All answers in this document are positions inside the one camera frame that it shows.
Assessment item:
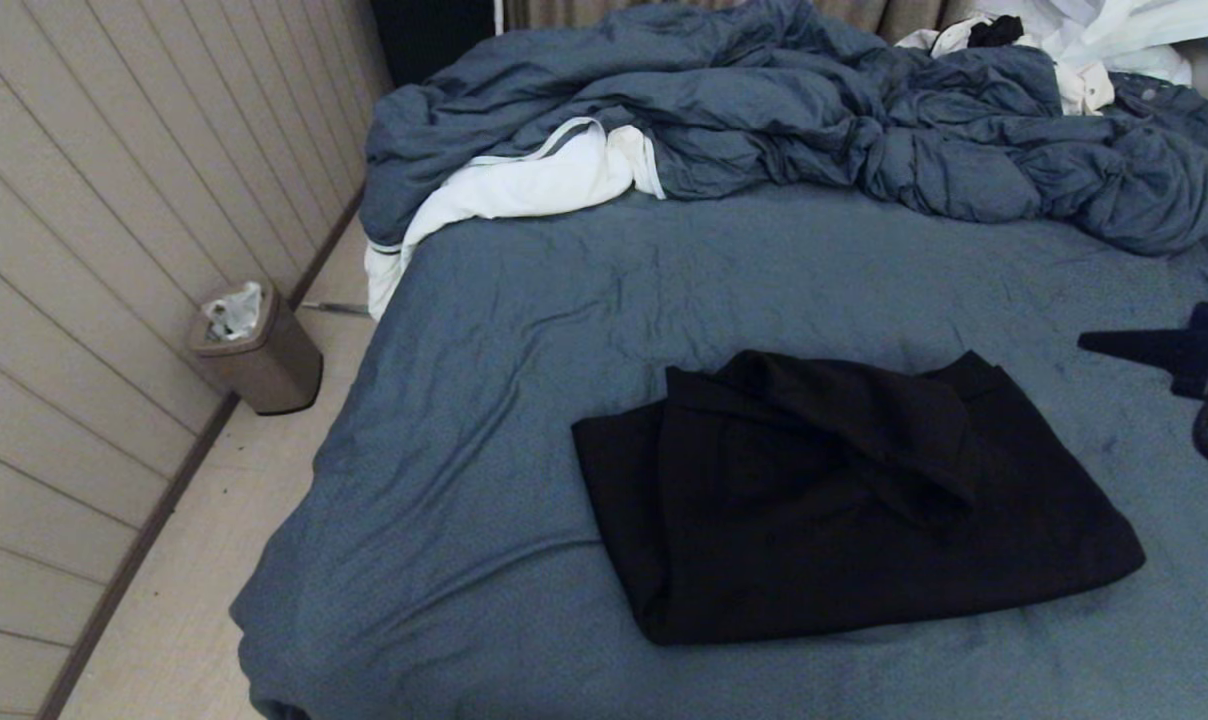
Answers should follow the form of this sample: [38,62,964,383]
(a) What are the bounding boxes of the white plastic bin liner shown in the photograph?
[202,280,265,341]

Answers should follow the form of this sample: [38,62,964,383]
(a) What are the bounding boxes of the brown trash bin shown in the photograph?
[186,282,325,415]

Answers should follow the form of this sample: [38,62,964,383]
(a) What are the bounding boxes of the cream garment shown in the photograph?
[1059,58,1117,113]

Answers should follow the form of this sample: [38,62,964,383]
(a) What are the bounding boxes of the beige curtain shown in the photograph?
[504,0,975,43]

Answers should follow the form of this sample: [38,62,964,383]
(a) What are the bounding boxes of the small black garment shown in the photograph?
[969,15,1025,48]

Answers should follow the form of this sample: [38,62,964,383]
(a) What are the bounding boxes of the blue denim garment with buttons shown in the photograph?
[1112,72,1208,161]

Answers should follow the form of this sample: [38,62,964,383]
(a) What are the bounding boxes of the black zip hoodie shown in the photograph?
[571,348,1148,647]

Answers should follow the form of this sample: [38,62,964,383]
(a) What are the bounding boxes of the rumpled blue duvet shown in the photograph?
[359,0,1208,256]

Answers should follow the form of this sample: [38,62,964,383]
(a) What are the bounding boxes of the white clothes pile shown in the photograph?
[899,0,1208,86]

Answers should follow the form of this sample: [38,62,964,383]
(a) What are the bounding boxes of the black furniture piece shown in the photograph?
[369,0,500,86]

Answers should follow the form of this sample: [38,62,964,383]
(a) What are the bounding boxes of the blue bed sheet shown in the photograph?
[229,185,1208,720]

